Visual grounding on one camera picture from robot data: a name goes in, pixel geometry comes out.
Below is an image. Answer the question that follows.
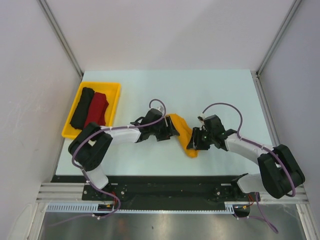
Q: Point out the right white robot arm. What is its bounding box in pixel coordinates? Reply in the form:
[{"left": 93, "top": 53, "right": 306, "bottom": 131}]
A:
[{"left": 186, "top": 115, "right": 306, "bottom": 201}]

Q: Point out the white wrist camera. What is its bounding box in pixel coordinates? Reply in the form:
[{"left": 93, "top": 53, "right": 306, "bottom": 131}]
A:
[
  {"left": 197, "top": 114, "right": 206, "bottom": 122},
  {"left": 155, "top": 106, "right": 165, "bottom": 115}
]

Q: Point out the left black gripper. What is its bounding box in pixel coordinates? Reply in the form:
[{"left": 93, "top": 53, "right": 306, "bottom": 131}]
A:
[{"left": 149, "top": 115, "right": 179, "bottom": 142}]

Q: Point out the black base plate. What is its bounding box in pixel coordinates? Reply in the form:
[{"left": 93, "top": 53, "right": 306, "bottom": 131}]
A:
[{"left": 51, "top": 174, "right": 292, "bottom": 211}]

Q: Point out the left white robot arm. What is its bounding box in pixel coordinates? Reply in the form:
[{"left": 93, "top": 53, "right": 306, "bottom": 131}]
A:
[{"left": 68, "top": 108, "right": 180, "bottom": 200}]

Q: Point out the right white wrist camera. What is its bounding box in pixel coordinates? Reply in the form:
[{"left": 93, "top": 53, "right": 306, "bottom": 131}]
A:
[{"left": 197, "top": 114, "right": 206, "bottom": 122}]

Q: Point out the left aluminium frame post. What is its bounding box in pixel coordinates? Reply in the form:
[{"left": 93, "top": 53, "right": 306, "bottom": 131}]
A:
[{"left": 37, "top": 0, "right": 84, "bottom": 79}]

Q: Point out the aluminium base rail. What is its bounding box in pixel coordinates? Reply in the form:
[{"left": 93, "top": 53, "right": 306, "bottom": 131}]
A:
[{"left": 36, "top": 182, "right": 309, "bottom": 204}]

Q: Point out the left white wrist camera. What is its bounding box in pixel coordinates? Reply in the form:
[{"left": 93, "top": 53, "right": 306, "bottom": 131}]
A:
[{"left": 155, "top": 106, "right": 165, "bottom": 115}]

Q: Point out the yellow plastic tray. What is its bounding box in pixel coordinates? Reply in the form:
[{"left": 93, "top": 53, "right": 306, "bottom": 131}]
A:
[{"left": 61, "top": 81, "right": 122, "bottom": 139}]

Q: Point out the black rolled t shirt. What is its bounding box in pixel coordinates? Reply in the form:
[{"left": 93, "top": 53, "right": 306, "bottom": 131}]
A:
[{"left": 70, "top": 87, "right": 95, "bottom": 130}]

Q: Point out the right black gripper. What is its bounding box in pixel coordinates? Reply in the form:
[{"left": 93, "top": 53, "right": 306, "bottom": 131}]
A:
[{"left": 186, "top": 126, "right": 215, "bottom": 150}]

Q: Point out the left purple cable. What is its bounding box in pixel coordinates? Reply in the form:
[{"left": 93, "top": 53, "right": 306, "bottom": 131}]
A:
[{"left": 48, "top": 99, "right": 167, "bottom": 227}]

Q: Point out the purple cable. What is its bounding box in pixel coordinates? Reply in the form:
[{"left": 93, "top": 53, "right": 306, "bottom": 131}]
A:
[
  {"left": 48, "top": 99, "right": 167, "bottom": 227},
  {"left": 199, "top": 102, "right": 298, "bottom": 234}
]

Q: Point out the orange t shirt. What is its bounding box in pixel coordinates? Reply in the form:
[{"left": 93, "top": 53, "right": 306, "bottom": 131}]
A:
[{"left": 166, "top": 113, "right": 198, "bottom": 158}]

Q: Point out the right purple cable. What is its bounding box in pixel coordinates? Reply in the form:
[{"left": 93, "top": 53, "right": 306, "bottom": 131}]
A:
[{"left": 199, "top": 102, "right": 298, "bottom": 234}]

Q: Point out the aluminium frame post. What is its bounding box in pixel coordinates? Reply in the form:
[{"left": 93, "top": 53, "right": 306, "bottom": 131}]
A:
[
  {"left": 37, "top": 0, "right": 84, "bottom": 79},
  {"left": 254, "top": 0, "right": 304, "bottom": 78}
]

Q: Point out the red rolled t shirt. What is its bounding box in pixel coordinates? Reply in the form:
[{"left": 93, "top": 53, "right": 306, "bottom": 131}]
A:
[{"left": 84, "top": 92, "right": 109, "bottom": 127}]

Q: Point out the right aluminium frame post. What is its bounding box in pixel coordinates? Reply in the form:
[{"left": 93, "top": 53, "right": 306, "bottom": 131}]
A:
[{"left": 254, "top": 0, "right": 304, "bottom": 78}]

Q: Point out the white slotted cable duct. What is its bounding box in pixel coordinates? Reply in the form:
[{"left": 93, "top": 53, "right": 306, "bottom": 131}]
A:
[{"left": 46, "top": 202, "right": 235, "bottom": 214}]

